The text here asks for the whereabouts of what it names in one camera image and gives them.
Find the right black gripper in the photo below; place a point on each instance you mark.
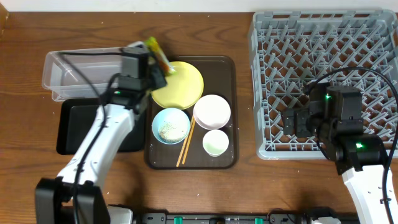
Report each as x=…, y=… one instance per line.
x=301, y=115

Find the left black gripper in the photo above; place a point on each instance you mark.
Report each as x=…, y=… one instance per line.
x=158, y=74

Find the green snack wrapper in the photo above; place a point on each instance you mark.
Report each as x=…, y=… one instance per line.
x=153, y=45

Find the light blue bowl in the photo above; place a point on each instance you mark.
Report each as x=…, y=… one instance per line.
x=169, y=115

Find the pink white shallow bowl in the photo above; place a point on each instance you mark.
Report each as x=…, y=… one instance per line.
x=212, y=112

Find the small white green cup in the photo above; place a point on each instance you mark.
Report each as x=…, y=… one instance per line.
x=215, y=142

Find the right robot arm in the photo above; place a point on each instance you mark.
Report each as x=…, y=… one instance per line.
x=361, y=161

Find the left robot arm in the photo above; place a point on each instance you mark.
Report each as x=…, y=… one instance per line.
x=75, y=195

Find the grey dishwasher rack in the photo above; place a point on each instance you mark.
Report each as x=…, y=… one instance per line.
x=289, y=49

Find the yellow round plate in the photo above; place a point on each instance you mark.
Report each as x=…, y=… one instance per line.
x=184, y=87

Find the clear plastic bin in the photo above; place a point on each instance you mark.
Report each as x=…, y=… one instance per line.
x=83, y=73

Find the black plastic tray bin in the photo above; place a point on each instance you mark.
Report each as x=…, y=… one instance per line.
x=76, y=118

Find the left wooden chopstick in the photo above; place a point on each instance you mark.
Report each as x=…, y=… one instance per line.
x=180, y=155

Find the wooden chopstick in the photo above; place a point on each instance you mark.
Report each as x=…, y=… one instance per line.
x=180, y=155
x=187, y=142

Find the right wooden chopstick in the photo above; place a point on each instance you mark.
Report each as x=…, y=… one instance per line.
x=187, y=142

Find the dark brown serving tray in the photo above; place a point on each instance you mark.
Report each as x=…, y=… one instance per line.
x=219, y=77

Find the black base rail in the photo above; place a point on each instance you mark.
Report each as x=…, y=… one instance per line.
x=217, y=218

